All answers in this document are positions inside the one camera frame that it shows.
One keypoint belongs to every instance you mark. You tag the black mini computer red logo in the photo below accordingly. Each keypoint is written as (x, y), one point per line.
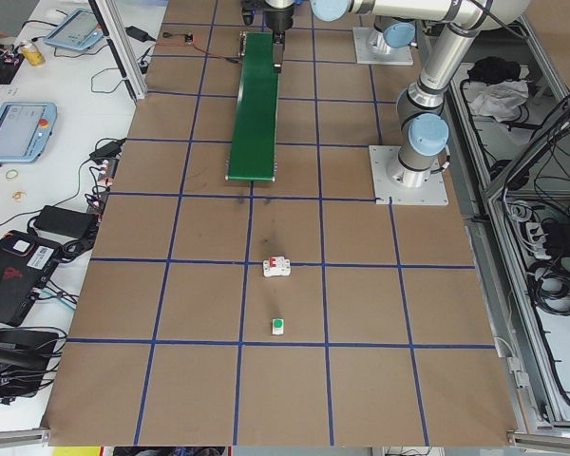
(9, 280)

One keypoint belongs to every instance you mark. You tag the blue grey teach pendant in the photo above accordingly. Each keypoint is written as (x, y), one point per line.
(73, 28)
(14, 130)

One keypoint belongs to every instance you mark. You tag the small motor controller board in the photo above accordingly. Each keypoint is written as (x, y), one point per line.
(190, 39)

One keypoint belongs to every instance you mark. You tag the V-shaped metal bar frame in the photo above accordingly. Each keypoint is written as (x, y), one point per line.
(499, 190)

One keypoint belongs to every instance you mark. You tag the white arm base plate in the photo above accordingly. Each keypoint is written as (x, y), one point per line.
(385, 56)
(432, 190)

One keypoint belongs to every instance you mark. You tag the small black power adapter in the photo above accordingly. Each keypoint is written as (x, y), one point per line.
(105, 149)

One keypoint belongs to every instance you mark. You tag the yellow drink can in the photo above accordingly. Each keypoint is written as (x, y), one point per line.
(33, 56)

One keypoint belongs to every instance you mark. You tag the black power adapter slim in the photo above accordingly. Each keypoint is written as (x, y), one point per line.
(138, 32)

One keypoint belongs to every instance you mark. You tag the black equipment stand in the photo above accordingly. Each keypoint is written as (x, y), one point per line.
(14, 354)

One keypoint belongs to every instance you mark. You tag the black power strip red plugs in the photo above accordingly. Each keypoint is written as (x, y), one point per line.
(102, 183)

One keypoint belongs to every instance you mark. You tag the aluminium profile bar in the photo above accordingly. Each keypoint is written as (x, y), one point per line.
(546, 441)
(14, 438)

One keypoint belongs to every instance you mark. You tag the yellow rubber band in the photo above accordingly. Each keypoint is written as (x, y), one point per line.
(13, 174)

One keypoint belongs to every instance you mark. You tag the white red circuit breaker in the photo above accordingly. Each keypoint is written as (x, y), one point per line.
(276, 267)

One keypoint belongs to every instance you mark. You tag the large black power brick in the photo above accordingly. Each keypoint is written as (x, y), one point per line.
(66, 220)

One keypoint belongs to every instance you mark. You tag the white crumpled cloth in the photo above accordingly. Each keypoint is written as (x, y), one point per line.
(499, 102)

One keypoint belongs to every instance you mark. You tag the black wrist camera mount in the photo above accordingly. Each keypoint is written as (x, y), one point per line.
(248, 14)

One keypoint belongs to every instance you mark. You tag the tall aluminium profile post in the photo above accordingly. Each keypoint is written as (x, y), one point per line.
(123, 52)

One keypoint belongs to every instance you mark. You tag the white power strip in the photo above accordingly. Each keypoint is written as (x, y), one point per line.
(536, 240)

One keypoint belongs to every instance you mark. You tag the small black box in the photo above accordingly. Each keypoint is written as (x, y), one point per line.
(145, 64)

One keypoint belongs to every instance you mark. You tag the black crumpled cloth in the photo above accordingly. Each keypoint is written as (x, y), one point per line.
(494, 69)

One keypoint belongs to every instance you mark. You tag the green white push button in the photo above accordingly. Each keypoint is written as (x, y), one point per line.
(278, 327)

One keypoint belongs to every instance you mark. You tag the green conveyor belt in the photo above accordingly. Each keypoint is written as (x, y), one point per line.
(256, 114)

